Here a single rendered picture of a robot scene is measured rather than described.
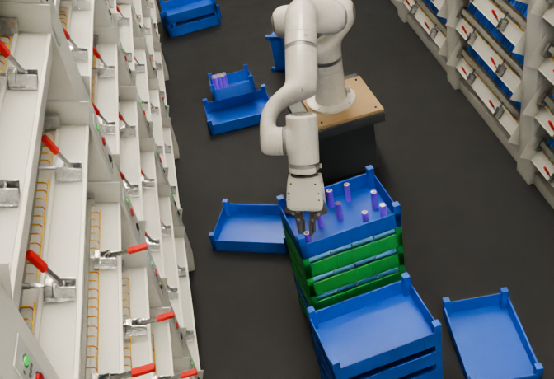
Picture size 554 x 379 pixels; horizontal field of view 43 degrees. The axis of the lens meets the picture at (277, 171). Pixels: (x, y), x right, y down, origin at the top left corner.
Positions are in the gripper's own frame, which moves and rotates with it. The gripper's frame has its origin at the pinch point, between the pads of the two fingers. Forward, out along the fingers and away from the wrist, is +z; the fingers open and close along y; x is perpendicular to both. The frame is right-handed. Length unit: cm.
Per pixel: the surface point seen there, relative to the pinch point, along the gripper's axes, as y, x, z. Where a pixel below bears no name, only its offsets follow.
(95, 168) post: 27, 61, -32
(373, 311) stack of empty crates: -17.3, -1.7, 24.7
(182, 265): 48, -22, 23
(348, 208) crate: -8.6, -17.0, 0.0
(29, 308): 13, 104, -25
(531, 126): -63, -77, -12
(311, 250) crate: -1.3, 1.5, 6.0
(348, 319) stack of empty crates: -10.9, 1.4, 26.2
